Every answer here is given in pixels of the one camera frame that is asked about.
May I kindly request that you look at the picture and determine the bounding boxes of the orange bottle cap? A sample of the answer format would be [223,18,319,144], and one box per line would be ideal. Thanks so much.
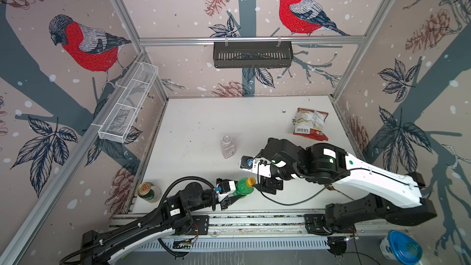
[245,177,256,188]

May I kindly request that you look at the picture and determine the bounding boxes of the black hanging basket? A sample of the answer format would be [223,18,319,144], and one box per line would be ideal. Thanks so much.
[213,41,294,69]

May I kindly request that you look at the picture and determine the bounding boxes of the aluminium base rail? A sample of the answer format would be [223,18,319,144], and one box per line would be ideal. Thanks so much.
[108,209,406,238]

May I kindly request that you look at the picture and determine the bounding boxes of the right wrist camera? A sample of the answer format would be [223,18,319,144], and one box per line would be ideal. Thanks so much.
[240,156,272,178]

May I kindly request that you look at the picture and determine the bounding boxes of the white wire basket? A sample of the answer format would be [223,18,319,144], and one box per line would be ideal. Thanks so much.
[98,63,158,144]

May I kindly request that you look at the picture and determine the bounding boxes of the green tin can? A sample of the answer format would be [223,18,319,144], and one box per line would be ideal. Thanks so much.
[137,182,161,203]

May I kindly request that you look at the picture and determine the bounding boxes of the clear plastic bottle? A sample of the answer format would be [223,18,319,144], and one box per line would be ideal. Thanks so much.
[221,136,236,159]

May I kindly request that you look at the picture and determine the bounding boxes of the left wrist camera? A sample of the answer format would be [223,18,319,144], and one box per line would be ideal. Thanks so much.
[215,179,236,195]

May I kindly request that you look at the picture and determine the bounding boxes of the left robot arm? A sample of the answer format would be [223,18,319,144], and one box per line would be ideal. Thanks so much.
[60,176,237,265]

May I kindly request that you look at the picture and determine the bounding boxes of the green plastic bottle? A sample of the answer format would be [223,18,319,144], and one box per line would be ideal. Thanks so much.
[233,177,255,196]

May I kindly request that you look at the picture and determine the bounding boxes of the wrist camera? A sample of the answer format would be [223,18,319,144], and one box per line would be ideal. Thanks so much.
[240,156,272,178]
[215,179,236,195]

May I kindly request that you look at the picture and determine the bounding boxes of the blue lidded container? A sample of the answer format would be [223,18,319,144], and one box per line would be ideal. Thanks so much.
[380,230,423,265]

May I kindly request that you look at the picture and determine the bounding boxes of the wooden spoon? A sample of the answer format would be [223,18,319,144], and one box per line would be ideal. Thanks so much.
[327,185,348,197]

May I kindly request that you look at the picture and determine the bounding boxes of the red snack bag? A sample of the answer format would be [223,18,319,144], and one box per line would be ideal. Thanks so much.
[293,108,329,142]

